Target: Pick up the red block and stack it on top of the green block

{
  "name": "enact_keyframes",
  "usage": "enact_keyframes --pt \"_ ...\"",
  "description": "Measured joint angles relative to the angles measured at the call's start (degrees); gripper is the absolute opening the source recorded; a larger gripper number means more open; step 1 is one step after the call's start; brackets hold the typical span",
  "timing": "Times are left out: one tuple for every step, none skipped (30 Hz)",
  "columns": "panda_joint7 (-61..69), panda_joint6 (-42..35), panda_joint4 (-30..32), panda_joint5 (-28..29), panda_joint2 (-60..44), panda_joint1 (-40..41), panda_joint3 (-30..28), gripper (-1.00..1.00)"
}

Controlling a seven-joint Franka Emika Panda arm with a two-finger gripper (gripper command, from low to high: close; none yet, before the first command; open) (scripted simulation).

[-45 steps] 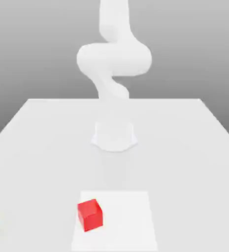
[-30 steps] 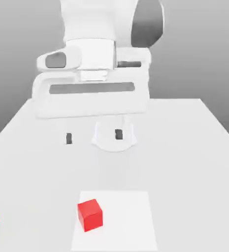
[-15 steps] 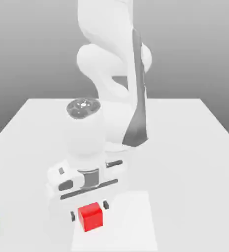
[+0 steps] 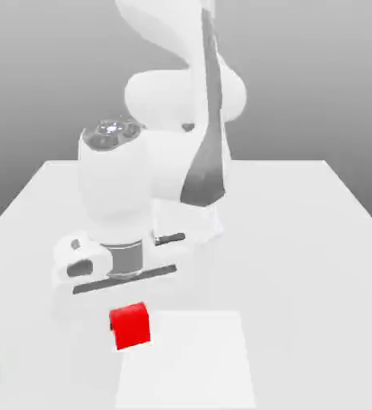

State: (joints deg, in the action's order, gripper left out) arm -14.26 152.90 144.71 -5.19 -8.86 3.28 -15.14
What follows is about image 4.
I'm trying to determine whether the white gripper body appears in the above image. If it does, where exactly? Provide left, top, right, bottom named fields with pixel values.
left=51, top=263, right=186, bottom=322

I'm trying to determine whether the small red cube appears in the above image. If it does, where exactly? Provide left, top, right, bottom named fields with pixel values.
left=108, top=301, right=152, bottom=352

